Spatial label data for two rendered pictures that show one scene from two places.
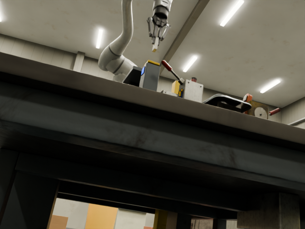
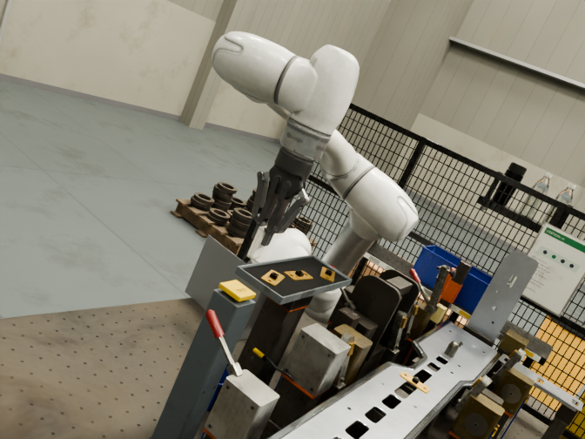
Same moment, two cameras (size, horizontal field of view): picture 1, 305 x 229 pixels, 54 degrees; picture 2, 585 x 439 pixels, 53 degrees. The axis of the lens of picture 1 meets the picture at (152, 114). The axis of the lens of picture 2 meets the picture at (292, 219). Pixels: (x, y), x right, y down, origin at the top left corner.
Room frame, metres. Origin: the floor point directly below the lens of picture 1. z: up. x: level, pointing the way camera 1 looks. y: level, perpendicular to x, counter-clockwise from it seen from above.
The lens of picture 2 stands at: (0.48, -0.81, 1.64)
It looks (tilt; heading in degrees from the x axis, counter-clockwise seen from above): 15 degrees down; 45
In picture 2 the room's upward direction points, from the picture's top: 24 degrees clockwise
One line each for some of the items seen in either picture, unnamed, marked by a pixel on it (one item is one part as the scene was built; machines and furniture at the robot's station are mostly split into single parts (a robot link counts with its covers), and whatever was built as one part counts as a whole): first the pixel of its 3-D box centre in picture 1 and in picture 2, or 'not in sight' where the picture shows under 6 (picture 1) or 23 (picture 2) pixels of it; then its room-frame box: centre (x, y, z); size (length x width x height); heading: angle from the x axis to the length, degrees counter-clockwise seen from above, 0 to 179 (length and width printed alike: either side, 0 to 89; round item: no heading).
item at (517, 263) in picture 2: not in sight; (501, 294); (2.52, 0.10, 1.17); 0.12 x 0.01 x 0.34; 109
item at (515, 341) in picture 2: not in sight; (494, 377); (2.56, -0.01, 0.88); 0.08 x 0.08 x 0.36; 19
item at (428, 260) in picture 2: not in sight; (453, 277); (2.61, 0.35, 1.09); 0.30 x 0.17 x 0.13; 106
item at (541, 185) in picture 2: not in sight; (536, 194); (2.84, 0.32, 1.53); 0.07 x 0.07 x 0.20
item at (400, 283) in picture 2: not in sight; (358, 347); (1.85, 0.10, 0.94); 0.18 x 0.13 x 0.49; 19
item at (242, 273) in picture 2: (134, 85); (298, 276); (1.50, 0.12, 1.16); 0.37 x 0.14 x 0.02; 19
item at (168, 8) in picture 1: (161, 7); (304, 140); (1.25, 0.04, 1.50); 0.09 x 0.09 x 0.06
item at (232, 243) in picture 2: not in sight; (253, 213); (3.81, 3.04, 0.22); 1.21 x 0.84 x 0.44; 11
